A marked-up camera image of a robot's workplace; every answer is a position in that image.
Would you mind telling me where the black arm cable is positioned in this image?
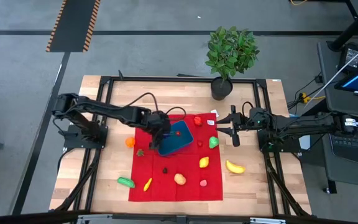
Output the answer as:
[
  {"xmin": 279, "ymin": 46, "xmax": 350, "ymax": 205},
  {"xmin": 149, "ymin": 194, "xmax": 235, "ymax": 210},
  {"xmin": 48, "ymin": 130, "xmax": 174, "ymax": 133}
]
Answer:
[
  {"xmin": 242, "ymin": 101, "xmax": 254, "ymax": 118},
  {"xmin": 126, "ymin": 91, "xmax": 188, "ymax": 123}
]

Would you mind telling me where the yellow toy banana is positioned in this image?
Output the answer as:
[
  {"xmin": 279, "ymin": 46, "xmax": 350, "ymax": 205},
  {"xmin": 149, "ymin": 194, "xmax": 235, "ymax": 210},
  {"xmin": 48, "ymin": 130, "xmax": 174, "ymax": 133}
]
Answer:
[{"xmin": 225, "ymin": 159, "xmax": 247, "ymax": 174}]

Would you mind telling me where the black desk leg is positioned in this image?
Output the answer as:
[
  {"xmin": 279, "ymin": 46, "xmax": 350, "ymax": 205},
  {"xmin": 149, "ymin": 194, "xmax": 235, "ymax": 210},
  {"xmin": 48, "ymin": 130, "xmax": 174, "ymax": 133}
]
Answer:
[{"xmin": 327, "ymin": 0, "xmax": 358, "ymax": 52}]

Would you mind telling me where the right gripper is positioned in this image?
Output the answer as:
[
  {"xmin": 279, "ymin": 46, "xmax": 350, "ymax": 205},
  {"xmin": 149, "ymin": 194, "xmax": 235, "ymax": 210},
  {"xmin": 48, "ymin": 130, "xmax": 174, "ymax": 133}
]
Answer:
[{"xmin": 216, "ymin": 105, "xmax": 262, "ymax": 147}]

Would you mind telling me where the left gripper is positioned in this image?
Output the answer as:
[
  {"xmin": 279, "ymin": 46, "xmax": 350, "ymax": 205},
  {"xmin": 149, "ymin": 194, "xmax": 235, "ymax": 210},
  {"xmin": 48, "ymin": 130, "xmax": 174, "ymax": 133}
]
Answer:
[{"xmin": 141, "ymin": 111, "xmax": 178, "ymax": 150}]

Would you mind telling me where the black plant pot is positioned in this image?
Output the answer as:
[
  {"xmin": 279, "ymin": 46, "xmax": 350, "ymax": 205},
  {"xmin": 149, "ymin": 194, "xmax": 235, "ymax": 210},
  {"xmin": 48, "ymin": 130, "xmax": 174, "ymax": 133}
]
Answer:
[{"xmin": 210, "ymin": 76, "xmax": 234, "ymax": 101}]

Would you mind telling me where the beige toy potato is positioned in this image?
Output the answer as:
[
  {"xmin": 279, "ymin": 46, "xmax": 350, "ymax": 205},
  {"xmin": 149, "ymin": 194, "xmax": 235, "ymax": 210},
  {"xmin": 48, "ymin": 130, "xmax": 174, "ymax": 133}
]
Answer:
[{"xmin": 173, "ymin": 173, "xmax": 187, "ymax": 186}]

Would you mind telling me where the red cloth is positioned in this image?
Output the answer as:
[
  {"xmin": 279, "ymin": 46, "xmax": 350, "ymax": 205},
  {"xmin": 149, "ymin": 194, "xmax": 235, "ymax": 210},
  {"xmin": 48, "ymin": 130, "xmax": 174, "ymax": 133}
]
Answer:
[{"xmin": 128, "ymin": 113, "xmax": 224, "ymax": 202}]

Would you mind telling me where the yellow plug with cable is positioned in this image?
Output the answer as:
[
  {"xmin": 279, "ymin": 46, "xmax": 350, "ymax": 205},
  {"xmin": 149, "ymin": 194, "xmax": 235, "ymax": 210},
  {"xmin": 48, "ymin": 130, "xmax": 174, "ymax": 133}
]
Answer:
[{"xmin": 300, "ymin": 92, "xmax": 326, "ymax": 104}]

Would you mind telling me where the black aluminium table frame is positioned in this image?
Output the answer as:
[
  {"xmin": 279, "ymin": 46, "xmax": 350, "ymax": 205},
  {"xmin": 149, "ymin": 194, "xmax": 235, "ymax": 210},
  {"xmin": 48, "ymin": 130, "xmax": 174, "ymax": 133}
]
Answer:
[{"xmin": 54, "ymin": 75, "xmax": 312, "ymax": 218}]

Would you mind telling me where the green toy cucumber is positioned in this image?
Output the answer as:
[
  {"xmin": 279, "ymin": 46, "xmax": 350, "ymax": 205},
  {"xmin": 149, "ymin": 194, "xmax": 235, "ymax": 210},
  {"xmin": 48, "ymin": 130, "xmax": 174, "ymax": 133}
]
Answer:
[{"xmin": 117, "ymin": 176, "xmax": 135, "ymax": 189}]

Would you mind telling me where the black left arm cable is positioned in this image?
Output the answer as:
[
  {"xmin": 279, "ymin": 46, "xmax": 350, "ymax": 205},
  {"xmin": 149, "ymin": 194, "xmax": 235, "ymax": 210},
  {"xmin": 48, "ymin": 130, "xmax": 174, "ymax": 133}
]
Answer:
[{"xmin": 126, "ymin": 91, "xmax": 188, "ymax": 123}]

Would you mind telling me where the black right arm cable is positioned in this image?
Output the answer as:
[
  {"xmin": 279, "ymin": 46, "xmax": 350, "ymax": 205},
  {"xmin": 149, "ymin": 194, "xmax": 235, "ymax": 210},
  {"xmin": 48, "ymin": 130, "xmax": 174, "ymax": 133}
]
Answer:
[{"xmin": 242, "ymin": 101, "xmax": 254, "ymax": 118}]

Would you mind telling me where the blue plastic tupperware container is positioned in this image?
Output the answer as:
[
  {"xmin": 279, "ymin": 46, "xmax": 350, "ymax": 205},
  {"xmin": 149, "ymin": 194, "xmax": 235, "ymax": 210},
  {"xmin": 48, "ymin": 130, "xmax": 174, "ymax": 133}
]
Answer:
[{"xmin": 157, "ymin": 120, "xmax": 195, "ymax": 157}]

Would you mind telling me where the black crossbar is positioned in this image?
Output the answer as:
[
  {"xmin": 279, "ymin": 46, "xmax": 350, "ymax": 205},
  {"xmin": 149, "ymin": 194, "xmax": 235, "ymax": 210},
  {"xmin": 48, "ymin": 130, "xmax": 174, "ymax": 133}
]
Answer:
[{"xmin": 0, "ymin": 210, "xmax": 358, "ymax": 224}]

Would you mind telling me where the silver aluminium bracket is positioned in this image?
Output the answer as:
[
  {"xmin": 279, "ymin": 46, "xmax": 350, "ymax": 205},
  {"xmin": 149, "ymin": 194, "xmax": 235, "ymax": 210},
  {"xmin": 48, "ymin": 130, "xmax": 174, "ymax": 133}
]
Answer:
[
  {"xmin": 249, "ymin": 217, "xmax": 287, "ymax": 224},
  {"xmin": 78, "ymin": 213, "xmax": 113, "ymax": 224}
]

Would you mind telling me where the green leafy plant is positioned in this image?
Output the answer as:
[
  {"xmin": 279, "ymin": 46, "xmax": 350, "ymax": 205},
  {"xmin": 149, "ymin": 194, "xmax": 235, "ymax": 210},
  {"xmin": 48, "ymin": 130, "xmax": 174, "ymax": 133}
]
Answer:
[{"xmin": 204, "ymin": 26, "xmax": 260, "ymax": 78}]

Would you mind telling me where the black power adapter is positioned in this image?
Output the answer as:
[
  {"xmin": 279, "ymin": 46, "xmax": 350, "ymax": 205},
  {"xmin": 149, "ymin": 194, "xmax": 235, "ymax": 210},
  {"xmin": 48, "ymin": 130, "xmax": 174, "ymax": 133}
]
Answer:
[{"xmin": 337, "ymin": 43, "xmax": 358, "ymax": 74}]

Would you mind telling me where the black orange-striped floor mat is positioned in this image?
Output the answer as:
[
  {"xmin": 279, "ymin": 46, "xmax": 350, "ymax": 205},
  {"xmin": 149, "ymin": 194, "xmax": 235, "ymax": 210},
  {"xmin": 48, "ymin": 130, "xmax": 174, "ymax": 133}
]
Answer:
[{"xmin": 45, "ymin": 0, "xmax": 101, "ymax": 53}]

